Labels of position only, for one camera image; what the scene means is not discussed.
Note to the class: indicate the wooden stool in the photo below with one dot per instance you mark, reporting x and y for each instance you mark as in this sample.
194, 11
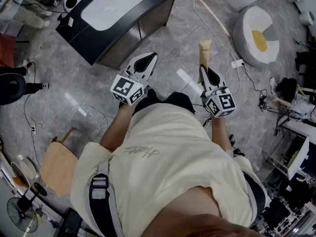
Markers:
58, 167

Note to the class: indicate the white grey beanbag chair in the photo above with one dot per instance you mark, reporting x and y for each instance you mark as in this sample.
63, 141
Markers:
243, 41

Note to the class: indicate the black equipment case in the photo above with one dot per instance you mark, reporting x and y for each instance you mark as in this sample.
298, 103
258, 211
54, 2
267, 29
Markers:
72, 222

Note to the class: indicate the black clothing pile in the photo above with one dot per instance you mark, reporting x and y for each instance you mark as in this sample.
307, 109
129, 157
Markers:
287, 88

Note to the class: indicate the person's neck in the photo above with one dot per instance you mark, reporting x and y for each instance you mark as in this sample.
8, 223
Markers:
197, 211

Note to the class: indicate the black and white dispenser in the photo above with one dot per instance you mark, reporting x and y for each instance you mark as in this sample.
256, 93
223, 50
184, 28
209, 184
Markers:
66, 21

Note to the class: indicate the yellow cushion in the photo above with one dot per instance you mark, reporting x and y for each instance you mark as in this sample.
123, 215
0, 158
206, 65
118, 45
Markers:
259, 41

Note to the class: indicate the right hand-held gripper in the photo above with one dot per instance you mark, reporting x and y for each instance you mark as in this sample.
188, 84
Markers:
221, 104

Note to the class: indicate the black floor fan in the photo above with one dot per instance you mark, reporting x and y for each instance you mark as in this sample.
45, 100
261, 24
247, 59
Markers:
22, 215

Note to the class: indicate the beige tube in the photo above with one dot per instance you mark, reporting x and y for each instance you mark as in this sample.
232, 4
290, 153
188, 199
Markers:
205, 52

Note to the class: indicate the person's right forearm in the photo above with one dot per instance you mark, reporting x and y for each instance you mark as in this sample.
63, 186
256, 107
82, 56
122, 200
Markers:
221, 134

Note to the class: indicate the white power strip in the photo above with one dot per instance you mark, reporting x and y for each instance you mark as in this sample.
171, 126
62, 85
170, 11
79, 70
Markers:
237, 63
35, 129

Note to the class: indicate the white sneaker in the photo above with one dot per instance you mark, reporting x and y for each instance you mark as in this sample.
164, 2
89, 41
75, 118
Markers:
272, 85

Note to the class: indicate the black vanity cabinet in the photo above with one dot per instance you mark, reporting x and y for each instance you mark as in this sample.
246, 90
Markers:
116, 43

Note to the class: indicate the white cabinet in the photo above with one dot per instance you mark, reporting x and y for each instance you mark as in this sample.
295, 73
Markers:
298, 152

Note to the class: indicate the person's left forearm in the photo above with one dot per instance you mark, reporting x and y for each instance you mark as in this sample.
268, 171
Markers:
116, 127

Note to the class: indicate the person's cream shirt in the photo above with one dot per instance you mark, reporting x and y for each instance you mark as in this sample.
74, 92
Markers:
172, 144

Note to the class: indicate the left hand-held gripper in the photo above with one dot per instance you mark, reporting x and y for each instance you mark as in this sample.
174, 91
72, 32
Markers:
127, 89

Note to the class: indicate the black round stand base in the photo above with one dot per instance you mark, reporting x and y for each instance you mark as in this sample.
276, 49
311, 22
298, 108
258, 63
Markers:
40, 189

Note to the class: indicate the person's black trousers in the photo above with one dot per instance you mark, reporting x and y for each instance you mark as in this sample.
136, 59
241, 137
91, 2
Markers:
177, 100

